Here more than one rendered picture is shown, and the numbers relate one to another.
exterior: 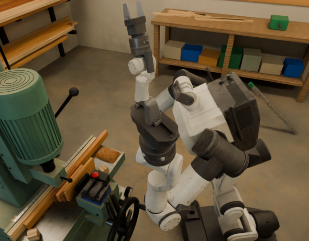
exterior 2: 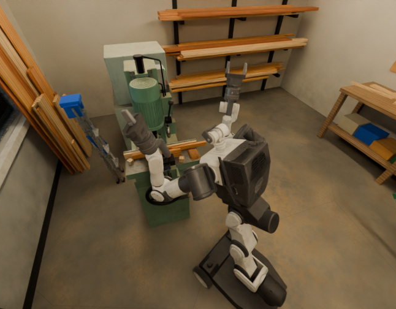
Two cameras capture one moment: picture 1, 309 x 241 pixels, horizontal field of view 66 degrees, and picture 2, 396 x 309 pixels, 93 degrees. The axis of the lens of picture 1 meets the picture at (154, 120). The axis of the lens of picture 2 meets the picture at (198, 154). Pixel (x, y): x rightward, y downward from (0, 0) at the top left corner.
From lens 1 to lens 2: 0.66 m
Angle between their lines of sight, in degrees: 37
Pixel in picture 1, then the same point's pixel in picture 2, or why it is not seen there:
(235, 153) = (198, 185)
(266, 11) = not seen: outside the picture
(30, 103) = (141, 97)
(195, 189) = (173, 189)
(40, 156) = not seen: hidden behind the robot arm
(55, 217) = (144, 162)
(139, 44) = (228, 92)
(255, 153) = (255, 216)
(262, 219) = (270, 286)
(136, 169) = not seen: hidden behind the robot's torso
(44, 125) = (147, 111)
